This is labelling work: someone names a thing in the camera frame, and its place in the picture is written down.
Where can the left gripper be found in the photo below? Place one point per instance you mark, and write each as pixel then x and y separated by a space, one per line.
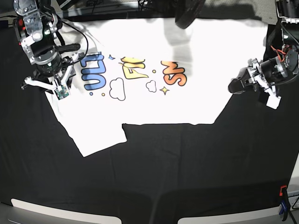
pixel 249 82

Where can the white graphic t-shirt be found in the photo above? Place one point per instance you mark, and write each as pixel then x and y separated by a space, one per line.
pixel 149 71

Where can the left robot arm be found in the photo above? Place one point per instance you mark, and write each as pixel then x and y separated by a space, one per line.
pixel 284 67

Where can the black table cloth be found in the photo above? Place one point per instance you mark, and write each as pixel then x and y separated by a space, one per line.
pixel 162 173

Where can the red blue clamp near right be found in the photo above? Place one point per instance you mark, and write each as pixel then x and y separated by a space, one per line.
pixel 284 202

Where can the red black clamp far left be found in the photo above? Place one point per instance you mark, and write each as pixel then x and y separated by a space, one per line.
pixel 20 29

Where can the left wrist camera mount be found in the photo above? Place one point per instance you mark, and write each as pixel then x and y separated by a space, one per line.
pixel 269 70

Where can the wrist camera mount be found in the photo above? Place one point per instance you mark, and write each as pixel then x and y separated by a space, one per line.
pixel 51 84
pixel 269 70

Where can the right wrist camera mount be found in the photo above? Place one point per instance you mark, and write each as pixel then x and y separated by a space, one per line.
pixel 51 84

